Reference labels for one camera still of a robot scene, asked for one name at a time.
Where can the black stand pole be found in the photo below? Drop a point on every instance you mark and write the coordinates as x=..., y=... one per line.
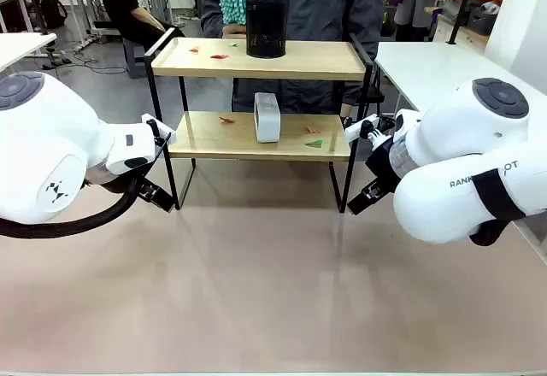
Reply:
x=463, y=0
x=36, y=4

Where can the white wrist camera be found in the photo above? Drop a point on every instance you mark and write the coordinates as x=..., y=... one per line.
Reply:
x=156, y=126
x=357, y=129

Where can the black backpack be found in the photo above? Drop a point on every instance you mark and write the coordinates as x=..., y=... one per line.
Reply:
x=53, y=12

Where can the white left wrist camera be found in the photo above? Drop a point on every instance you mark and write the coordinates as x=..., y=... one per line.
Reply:
x=156, y=126

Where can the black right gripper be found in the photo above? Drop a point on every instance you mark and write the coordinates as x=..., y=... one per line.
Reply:
x=384, y=162

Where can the white box speaker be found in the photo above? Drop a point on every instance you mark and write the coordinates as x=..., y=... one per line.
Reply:
x=267, y=117

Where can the flat red paper scrap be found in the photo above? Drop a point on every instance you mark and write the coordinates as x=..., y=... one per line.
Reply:
x=219, y=56

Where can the white power strip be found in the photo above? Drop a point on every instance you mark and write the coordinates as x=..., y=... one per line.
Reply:
x=85, y=43

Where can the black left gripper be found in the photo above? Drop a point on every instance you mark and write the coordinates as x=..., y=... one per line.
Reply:
x=143, y=190

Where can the grey stool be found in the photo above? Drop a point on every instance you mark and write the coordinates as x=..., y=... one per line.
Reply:
x=134, y=55

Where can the small white side table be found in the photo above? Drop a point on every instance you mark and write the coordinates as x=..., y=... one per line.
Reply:
x=21, y=47

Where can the pale orange paper scrap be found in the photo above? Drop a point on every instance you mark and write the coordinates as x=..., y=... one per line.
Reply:
x=313, y=129

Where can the person's right hand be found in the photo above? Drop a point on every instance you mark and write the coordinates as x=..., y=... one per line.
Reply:
x=235, y=31

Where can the grey storage basket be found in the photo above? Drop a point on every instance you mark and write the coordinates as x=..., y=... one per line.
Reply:
x=483, y=19

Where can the red paper scrap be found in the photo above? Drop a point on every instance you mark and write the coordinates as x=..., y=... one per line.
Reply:
x=219, y=56
x=226, y=120

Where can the person in grey jacket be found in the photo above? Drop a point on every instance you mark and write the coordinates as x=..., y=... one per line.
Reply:
x=325, y=4

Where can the large white side table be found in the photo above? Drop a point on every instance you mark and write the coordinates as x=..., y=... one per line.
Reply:
x=427, y=72

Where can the black folding chair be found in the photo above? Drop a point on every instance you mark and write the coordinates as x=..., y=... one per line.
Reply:
x=376, y=89

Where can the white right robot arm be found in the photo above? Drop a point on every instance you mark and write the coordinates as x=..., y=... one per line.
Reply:
x=466, y=128

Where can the seated person in black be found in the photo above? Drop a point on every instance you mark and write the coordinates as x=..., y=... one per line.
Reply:
x=124, y=4

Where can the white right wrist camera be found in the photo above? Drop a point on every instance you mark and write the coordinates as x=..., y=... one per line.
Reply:
x=357, y=129

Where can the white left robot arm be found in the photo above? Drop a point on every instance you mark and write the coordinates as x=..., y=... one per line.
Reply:
x=38, y=136

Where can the two-tier wooden metal shelf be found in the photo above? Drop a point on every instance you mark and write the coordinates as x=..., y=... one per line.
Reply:
x=256, y=66

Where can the black mesh pen holder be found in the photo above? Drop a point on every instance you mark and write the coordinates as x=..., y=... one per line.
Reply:
x=266, y=25

